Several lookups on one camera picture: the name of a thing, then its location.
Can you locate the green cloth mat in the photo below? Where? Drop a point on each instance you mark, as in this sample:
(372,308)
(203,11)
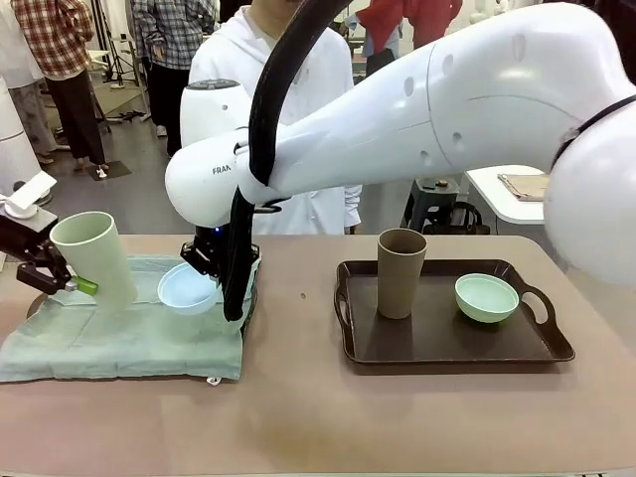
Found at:
(124,343)

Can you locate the person in white coat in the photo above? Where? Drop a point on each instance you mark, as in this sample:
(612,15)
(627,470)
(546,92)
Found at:
(223,54)

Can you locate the brown tall cup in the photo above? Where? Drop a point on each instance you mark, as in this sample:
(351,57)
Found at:
(395,278)

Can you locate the person in blue plaid shirt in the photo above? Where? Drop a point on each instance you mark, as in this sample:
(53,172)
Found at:
(169,40)

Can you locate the dark brown serving tray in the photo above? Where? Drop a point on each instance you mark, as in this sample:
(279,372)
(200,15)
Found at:
(247,325)
(422,343)

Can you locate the light blue bowl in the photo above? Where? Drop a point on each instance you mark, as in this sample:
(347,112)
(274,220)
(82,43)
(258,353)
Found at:
(184,293)

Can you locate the person white shirt grey trousers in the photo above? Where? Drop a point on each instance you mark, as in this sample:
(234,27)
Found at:
(27,109)

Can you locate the grey stool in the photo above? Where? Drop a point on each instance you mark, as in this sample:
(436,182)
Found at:
(437,196)

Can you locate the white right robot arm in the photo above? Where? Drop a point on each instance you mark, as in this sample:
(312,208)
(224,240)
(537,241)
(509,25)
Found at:
(447,99)

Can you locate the beige cloth mat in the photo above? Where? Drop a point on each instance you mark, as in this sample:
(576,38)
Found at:
(526,186)

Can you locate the person in red top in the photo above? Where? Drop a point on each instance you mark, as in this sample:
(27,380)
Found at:
(427,20)

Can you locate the white round machine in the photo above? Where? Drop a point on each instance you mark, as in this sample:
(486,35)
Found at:
(15,149)

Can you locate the person in red plaid shirt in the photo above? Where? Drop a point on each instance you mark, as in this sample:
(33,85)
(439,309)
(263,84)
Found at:
(54,30)

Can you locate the black bag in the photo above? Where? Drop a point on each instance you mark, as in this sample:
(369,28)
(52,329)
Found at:
(462,218)

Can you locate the black floor mat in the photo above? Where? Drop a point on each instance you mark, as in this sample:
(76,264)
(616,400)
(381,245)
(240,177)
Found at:
(116,169)

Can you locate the pale green tall cup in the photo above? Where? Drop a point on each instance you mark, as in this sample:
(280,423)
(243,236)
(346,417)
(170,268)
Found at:
(94,258)

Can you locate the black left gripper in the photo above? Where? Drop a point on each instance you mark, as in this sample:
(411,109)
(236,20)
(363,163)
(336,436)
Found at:
(20,233)

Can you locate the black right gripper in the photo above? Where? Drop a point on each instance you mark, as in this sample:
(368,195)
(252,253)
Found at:
(204,248)

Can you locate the pale green bowl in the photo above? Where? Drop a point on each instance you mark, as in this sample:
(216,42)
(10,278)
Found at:
(487,303)

